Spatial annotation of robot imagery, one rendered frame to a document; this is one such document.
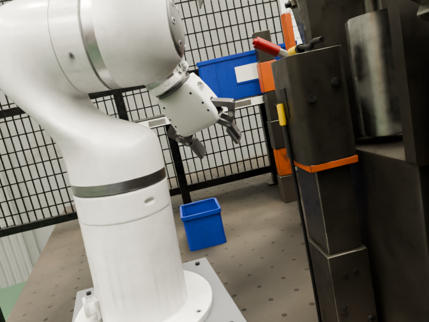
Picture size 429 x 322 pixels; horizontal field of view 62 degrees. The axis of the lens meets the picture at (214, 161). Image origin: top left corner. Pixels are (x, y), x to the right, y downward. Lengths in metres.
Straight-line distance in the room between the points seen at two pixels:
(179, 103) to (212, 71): 0.44
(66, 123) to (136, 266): 0.18
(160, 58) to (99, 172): 0.14
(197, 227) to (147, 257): 0.44
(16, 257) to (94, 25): 2.80
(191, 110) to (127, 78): 0.27
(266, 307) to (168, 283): 0.22
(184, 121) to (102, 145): 0.31
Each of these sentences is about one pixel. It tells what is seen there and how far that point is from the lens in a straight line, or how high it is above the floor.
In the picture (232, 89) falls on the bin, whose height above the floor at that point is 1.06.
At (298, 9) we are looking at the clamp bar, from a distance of 0.77.
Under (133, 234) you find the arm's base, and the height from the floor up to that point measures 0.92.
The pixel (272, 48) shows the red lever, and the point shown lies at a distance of 0.75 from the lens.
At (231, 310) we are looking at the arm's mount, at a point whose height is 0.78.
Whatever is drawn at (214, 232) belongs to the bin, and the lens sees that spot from 0.90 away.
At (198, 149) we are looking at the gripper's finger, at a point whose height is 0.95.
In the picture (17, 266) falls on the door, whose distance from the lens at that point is 3.16.
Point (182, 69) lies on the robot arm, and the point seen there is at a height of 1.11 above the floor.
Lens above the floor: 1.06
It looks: 10 degrees down
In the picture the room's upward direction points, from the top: 12 degrees counter-clockwise
